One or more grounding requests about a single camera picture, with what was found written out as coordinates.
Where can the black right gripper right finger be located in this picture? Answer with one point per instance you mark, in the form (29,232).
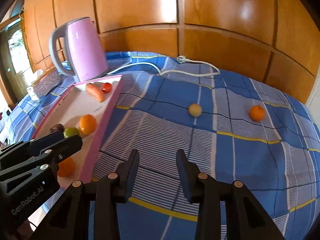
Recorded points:
(199,188)

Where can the pink electric kettle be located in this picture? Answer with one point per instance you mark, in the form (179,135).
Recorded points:
(84,53)

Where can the blue plaid tablecloth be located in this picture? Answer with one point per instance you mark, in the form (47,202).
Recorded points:
(276,158)

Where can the dark brown round fruit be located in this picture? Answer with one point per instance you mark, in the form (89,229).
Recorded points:
(57,128)

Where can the red tomato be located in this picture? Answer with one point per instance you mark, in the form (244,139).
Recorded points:
(106,87)

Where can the silver tissue box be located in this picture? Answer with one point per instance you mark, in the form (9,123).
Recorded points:
(43,83)

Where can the green tomato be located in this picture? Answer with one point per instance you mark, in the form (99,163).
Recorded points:
(70,131)

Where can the wooden glass door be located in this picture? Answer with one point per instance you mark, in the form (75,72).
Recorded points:
(17,66)

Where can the pink rimmed white tray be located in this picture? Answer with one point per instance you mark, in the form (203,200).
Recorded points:
(77,108)

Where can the yellow-orange tangerine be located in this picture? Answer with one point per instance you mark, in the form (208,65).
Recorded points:
(87,124)

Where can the orange tangerine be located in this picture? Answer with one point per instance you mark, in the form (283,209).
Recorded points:
(257,113)

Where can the yellow-green round fruit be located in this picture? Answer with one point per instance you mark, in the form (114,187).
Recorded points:
(195,110)

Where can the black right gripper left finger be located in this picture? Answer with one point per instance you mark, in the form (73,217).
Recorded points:
(115,188)

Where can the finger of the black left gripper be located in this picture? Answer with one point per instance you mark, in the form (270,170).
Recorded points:
(32,147)
(55,153)

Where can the large orange with stem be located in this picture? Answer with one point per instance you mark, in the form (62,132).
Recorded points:
(66,168)

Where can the orange carrot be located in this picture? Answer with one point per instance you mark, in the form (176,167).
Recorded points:
(95,91)

